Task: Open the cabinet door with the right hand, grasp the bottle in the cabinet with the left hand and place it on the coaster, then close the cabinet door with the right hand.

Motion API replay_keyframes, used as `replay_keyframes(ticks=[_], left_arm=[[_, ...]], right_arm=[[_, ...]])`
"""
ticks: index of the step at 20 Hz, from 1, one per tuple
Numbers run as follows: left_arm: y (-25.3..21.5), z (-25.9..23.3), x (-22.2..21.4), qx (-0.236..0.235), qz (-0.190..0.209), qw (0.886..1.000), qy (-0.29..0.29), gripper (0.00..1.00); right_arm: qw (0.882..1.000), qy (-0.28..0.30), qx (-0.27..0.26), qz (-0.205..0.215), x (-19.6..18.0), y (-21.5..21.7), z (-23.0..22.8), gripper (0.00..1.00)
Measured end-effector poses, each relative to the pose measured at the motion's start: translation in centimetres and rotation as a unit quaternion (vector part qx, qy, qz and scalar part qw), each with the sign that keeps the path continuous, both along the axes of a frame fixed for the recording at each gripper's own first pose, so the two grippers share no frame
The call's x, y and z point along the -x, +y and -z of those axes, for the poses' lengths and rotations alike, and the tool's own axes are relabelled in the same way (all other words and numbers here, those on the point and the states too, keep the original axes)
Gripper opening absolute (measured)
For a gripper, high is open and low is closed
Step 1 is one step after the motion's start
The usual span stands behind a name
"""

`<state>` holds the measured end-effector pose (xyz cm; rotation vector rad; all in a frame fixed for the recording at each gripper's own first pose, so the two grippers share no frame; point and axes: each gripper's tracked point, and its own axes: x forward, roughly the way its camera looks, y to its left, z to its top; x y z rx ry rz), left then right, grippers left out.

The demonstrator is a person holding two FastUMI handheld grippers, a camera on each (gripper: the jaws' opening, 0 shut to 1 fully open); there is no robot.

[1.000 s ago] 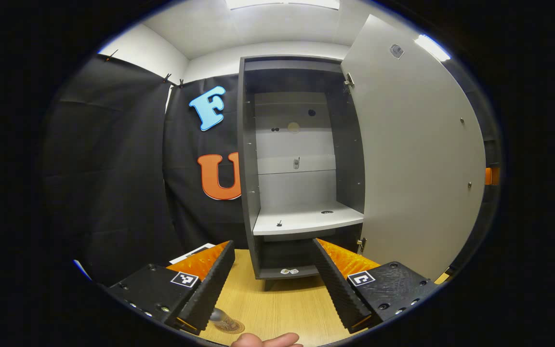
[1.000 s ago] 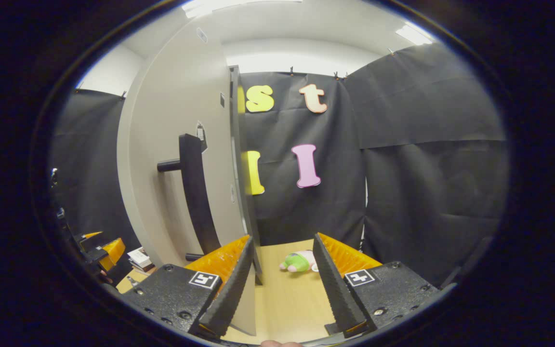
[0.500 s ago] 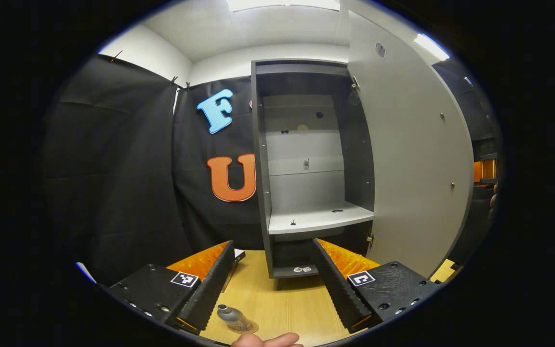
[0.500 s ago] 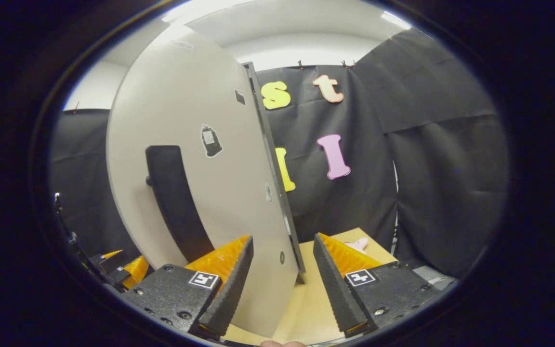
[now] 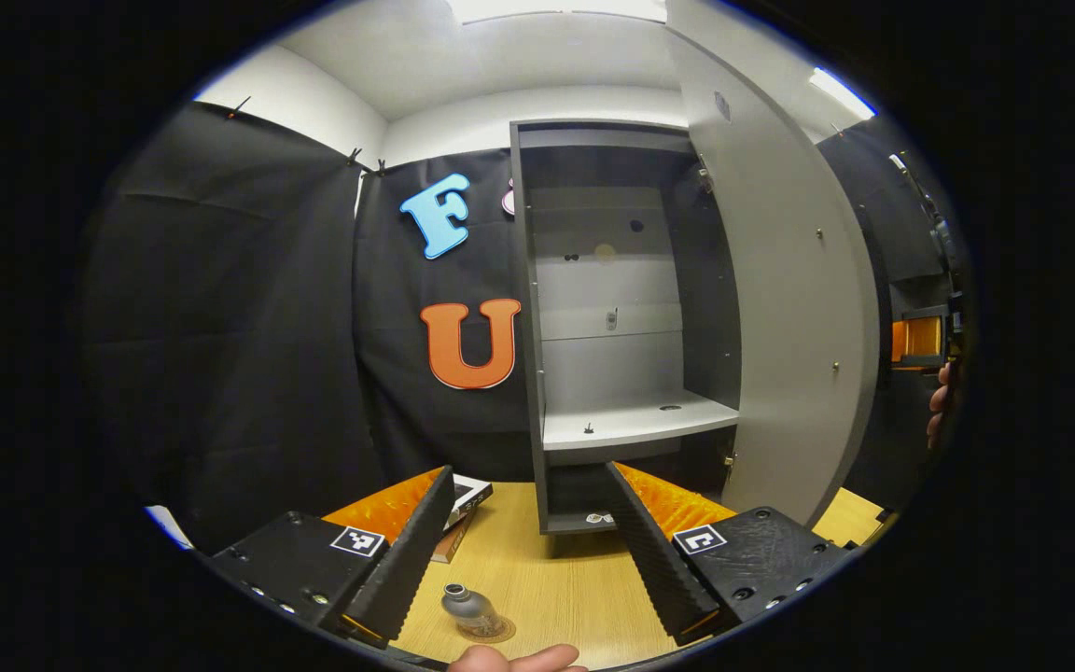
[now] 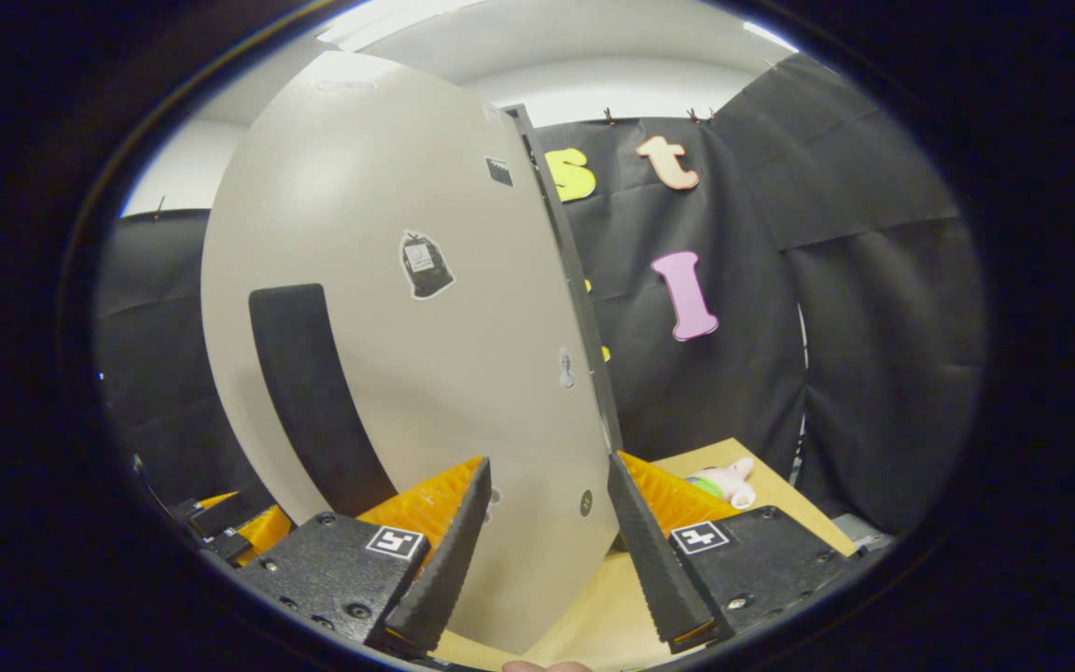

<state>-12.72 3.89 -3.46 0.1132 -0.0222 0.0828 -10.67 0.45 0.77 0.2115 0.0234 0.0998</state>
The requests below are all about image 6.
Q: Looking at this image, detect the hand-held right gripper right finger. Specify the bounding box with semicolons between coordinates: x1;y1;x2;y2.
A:
606;451;860;654

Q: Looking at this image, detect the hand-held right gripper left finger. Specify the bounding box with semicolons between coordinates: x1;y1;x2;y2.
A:
234;455;494;656

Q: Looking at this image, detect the black door handle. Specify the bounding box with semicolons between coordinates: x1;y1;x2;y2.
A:
248;283;398;519

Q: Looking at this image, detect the dark grey cabinet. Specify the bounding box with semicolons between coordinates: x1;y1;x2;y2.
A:
500;103;627;458

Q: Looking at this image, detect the beige cabinet door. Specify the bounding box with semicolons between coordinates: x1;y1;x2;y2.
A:
200;49;622;656

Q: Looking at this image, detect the green and pink plush toy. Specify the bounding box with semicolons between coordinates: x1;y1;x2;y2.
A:
684;455;756;511

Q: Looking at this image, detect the black backdrop cloth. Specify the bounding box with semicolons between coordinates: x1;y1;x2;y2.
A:
94;51;988;538

